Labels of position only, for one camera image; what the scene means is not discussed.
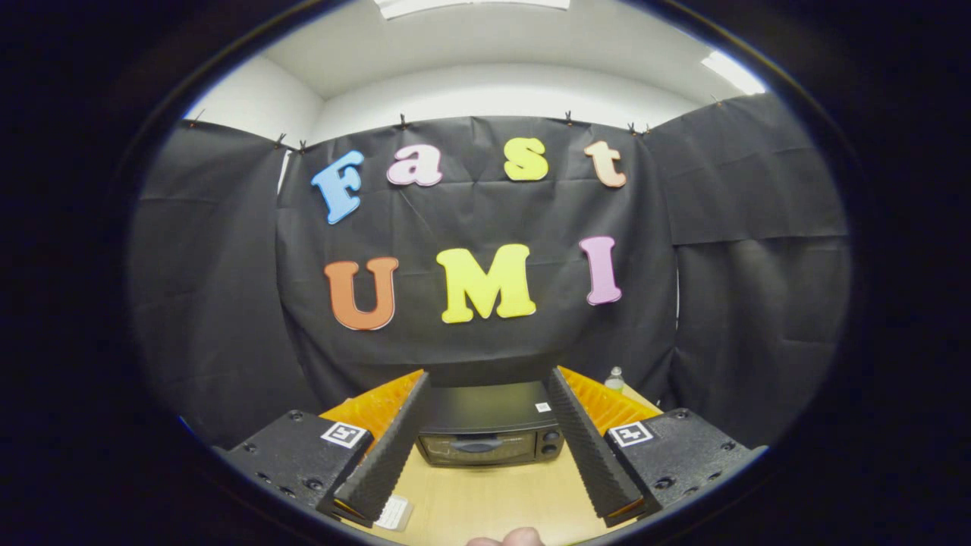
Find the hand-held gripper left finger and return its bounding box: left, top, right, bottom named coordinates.
left=215, top=369, right=432, bottom=529

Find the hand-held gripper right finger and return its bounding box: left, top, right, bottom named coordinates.
left=545, top=367, right=768, bottom=529

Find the black toaster oven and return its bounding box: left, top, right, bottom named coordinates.
left=416, top=381, right=566, bottom=466

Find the white rectangular plate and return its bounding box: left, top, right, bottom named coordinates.
left=376, top=494, right=416, bottom=532

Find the small ceiling light panel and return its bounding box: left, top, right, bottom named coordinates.
left=699, top=49, right=767, bottom=96

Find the long ceiling light panel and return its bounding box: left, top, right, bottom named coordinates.
left=373, top=0, right=571, bottom=20

